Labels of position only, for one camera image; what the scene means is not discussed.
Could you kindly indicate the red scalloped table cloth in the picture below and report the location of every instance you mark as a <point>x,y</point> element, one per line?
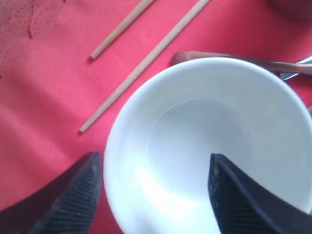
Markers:
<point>49,86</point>

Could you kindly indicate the dark wooden spoon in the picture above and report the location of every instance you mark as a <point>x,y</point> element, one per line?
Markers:
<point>180,57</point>

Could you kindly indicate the white ceramic bowl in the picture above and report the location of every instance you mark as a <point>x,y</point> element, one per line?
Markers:
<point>157,156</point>

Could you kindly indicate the silver table knife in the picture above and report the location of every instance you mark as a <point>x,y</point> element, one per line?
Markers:
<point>306,63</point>

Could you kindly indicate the stainless steel cup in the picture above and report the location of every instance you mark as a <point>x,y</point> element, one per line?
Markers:
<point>293,9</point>

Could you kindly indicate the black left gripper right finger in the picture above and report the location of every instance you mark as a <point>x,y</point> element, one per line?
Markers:
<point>242,206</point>

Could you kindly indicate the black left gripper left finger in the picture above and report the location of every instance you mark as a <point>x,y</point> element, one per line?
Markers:
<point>66,205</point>

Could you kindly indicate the wooden chopstick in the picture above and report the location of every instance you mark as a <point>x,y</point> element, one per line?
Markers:
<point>187,18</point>
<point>131,17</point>

